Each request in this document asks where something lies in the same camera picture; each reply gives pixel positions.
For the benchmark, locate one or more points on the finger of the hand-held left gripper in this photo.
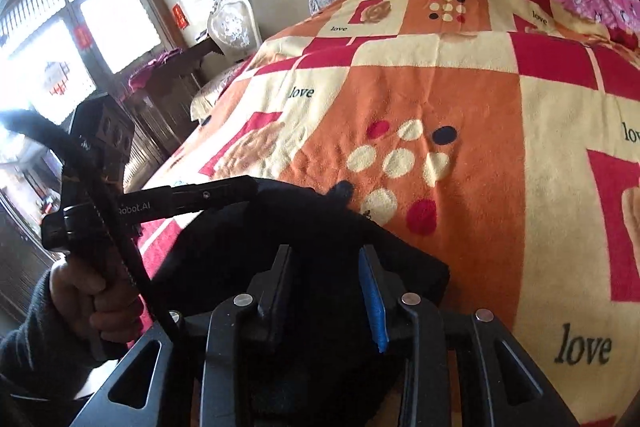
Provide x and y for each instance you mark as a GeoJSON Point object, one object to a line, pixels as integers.
{"type": "Point", "coordinates": [215, 194]}

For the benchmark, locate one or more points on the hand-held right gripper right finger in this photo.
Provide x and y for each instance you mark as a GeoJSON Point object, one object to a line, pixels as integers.
{"type": "Point", "coordinates": [372, 302]}

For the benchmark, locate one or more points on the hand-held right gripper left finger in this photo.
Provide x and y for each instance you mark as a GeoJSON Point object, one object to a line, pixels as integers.
{"type": "Point", "coordinates": [277, 287]}

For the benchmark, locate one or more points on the dark pants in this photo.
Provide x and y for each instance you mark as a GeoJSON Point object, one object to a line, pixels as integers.
{"type": "Point", "coordinates": [320, 227]}

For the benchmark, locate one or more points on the person's left forearm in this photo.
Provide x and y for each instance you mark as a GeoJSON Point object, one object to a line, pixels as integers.
{"type": "Point", "coordinates": [30, 357]}

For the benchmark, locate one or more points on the person's left hand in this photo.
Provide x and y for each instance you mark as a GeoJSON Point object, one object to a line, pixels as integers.
{"type": "Point", "coordinates": [75, 302]}

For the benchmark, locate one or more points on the dark wooden cabinet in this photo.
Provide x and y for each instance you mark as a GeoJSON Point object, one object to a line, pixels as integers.
{"type": "Point", "coordinates": [170, 117]}

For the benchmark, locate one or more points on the pink cloth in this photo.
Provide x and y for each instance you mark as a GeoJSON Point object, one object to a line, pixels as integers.
{"type": "Point", "coordinates": [152, 69]}

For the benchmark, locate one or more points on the floral bed sheet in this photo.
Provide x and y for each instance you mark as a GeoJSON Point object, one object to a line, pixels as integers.
{"type": "Point", "coordinates": [215, 94]}

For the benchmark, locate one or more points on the wooden lattice window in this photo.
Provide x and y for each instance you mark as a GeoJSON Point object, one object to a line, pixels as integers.
{"type": "Point", "coordinates": [115, 22]}

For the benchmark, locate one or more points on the patchwork orange red blanket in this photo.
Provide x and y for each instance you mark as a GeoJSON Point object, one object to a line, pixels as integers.
{"type": "Point", "coordinates": [450, 82]}

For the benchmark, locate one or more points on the red wall sticker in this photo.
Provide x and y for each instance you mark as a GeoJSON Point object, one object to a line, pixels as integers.
{"type": "Point", "coordinates": [181, 17]}

